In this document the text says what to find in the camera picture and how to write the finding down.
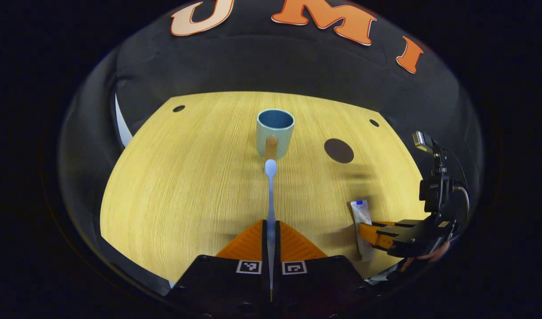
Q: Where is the blue cup with brown handle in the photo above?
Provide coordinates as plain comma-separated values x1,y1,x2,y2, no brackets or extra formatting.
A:
256,109,295,161

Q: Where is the white toothpaste tube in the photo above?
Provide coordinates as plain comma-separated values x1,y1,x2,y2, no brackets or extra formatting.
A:
350,199,376,262

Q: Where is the black backdrop cloth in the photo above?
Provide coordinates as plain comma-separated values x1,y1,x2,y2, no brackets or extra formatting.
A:
58,0,484,293

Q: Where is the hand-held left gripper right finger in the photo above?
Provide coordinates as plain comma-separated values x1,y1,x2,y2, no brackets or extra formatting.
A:
273,220,387,316

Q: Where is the light blue toothbrush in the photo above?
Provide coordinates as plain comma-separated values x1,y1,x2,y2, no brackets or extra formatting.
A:
264,159,278,303

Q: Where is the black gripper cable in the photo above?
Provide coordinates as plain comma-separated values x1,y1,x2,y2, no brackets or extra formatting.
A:
444,148,472,220

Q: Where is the dark brown round coaster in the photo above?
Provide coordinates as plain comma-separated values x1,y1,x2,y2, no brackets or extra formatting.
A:
324,138,355,164

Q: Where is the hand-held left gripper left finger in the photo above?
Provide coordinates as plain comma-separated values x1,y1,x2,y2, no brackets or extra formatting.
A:
165,219,271,316

